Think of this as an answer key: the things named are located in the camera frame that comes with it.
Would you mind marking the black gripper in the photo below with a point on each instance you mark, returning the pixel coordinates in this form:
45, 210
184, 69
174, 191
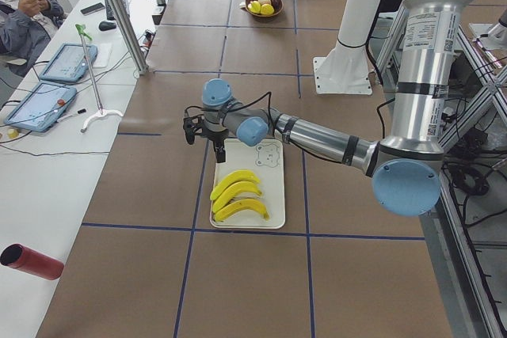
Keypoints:
214, 137

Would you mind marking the yellow banana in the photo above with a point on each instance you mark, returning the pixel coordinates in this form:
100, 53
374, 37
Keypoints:
231, 178
248, 204
235, 190

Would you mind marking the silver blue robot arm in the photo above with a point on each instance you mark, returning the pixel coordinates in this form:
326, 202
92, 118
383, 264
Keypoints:
404, 166

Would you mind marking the brown wicker basket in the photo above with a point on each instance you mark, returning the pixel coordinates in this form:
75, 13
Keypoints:
277, 5

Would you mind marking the yellow mango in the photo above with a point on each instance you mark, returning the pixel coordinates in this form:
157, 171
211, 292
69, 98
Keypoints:
267, 10

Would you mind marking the yellow star fruit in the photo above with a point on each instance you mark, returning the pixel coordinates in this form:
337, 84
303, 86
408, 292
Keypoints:
254, 7

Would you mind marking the white bear tray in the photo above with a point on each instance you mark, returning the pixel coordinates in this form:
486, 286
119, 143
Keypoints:
266, 160

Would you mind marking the black computer mouse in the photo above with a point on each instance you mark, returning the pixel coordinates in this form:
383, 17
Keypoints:
106, 25

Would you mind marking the upper blue teach pendant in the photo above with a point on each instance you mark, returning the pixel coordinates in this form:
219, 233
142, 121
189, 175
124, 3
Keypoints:
67, 66

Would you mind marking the blue teach pendant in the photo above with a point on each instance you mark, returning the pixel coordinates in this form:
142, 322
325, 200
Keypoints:
40, 109
67, 66

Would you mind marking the black smartphone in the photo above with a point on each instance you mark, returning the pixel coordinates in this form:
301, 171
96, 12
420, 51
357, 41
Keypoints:
92, 9

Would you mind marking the lower blue teach pendant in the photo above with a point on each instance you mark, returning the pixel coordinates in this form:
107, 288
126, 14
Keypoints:
40, 109

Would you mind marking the reacher grabber stick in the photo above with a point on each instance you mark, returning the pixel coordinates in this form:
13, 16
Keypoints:
101, 113

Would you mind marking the red cylinder bottle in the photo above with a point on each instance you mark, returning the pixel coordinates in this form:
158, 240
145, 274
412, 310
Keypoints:
25, 259

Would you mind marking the seated person grey jacket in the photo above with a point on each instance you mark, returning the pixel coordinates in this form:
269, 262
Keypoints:
27, 27

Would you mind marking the aluminium frame post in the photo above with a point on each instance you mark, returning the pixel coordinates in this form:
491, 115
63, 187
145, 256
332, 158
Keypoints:
130, 39

